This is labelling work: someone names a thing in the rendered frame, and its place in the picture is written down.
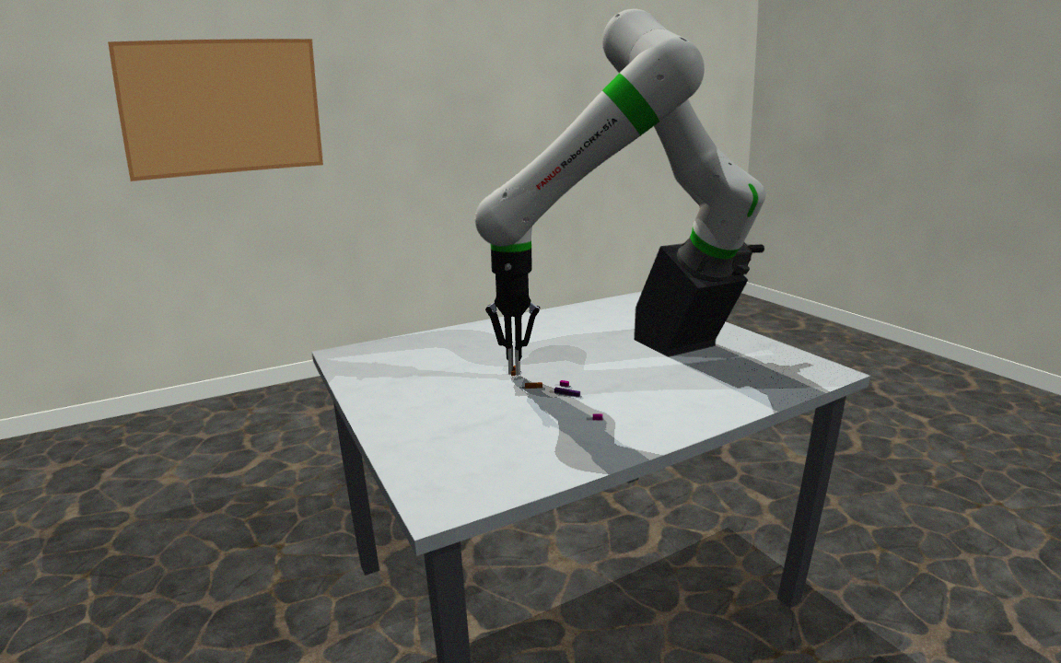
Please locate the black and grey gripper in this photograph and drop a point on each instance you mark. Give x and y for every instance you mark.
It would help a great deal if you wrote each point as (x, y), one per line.
(512, 299)

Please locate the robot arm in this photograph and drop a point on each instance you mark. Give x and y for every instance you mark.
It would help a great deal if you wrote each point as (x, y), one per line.
(659, 71)

